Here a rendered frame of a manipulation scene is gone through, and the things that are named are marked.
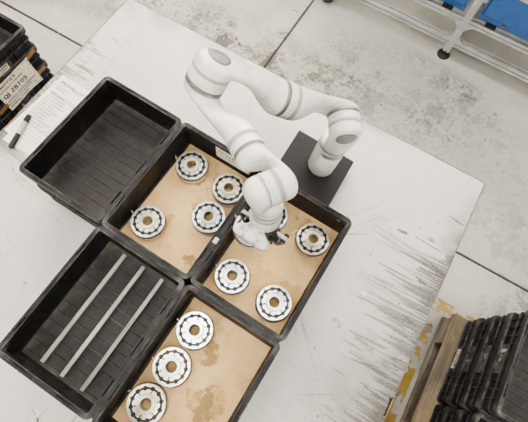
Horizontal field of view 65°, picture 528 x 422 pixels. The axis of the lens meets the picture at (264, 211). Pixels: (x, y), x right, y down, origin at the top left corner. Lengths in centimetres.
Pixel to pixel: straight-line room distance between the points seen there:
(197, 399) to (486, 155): 211
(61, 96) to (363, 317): 134
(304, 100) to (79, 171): 76
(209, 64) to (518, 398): 154
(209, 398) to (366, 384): 49
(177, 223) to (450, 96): 200
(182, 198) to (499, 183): 189
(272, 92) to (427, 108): 181
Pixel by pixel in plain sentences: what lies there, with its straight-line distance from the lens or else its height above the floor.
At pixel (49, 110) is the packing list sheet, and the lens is 174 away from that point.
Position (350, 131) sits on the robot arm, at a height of 110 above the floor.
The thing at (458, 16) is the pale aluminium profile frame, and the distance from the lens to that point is 280.
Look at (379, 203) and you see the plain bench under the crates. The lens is 152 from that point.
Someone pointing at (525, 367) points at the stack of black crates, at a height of 49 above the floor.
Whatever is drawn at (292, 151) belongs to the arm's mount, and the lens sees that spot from 144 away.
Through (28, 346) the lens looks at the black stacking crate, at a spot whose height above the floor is 83.
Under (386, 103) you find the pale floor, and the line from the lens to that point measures 264.
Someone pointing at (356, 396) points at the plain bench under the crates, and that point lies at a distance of 139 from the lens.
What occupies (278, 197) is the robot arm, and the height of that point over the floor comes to 133.
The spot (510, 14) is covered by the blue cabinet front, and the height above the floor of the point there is 42.
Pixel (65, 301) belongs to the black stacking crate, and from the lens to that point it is 132.
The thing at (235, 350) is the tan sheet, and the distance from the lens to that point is 121.
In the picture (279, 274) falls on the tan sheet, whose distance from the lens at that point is 124.
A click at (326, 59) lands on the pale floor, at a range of 274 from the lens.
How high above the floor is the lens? 204
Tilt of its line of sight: 70 degrees down
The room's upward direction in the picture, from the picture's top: 10 degrees clockwise
